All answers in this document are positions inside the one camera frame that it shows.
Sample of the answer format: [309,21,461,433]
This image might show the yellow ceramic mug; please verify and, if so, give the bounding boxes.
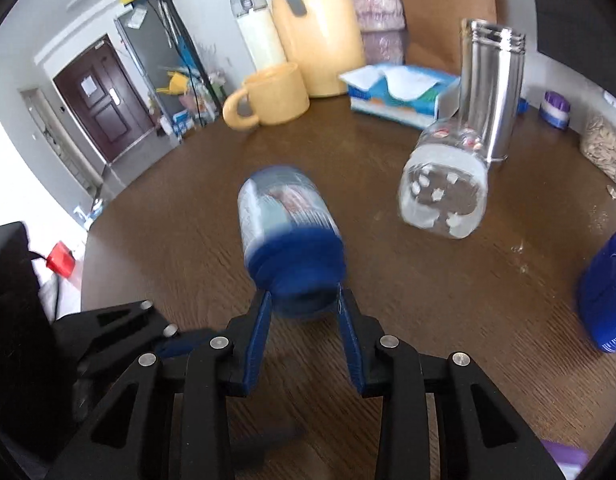
[222,62,310,130]

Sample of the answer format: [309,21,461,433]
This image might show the clear grain container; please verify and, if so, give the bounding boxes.
[580,90,616,183]

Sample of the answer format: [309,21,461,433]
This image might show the clear glass jar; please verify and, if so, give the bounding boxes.
[398,118,488,240]

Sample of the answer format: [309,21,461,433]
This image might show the brown paper bag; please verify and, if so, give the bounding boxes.
[401,0,498,75]

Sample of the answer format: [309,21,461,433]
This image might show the cluttered storage rack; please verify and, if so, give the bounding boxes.
[156,41,220,138]

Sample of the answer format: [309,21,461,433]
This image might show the blue bottle cap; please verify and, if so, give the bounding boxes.
[516,98,528,115]

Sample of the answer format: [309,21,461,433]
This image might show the dark blue wide jar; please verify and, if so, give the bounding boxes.
[576,232,616,353]

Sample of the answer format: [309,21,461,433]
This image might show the purple plastic jar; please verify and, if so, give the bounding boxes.
[542,440,589,480]

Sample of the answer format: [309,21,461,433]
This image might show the white thermos bottle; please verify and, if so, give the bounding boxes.
[230,0,286,72]

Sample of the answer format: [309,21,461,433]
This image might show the blue tissue pack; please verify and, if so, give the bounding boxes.
[339,63,460,130]

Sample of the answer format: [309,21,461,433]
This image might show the black paper bag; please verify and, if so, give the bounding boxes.
[536,0,616,98]

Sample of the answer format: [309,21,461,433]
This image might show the small purple white jar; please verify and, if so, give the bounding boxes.
[539,91,570,130]

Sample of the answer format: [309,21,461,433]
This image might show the stainless steel tumbler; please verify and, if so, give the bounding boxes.
[459,18,526,165]

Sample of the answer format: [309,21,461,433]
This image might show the red plug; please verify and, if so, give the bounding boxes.
[45,242,76,278]

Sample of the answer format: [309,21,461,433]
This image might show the dark red door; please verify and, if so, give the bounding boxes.
[54,36,154,162]

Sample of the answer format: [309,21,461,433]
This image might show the blue-neck labelled bottle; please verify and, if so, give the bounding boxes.
[237,166,346,318]

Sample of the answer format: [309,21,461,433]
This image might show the yellow thermos jug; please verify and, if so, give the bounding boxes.
[271,0,365,99]

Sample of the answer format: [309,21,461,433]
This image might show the grey refrigerator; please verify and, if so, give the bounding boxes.
[114,0,203,122]

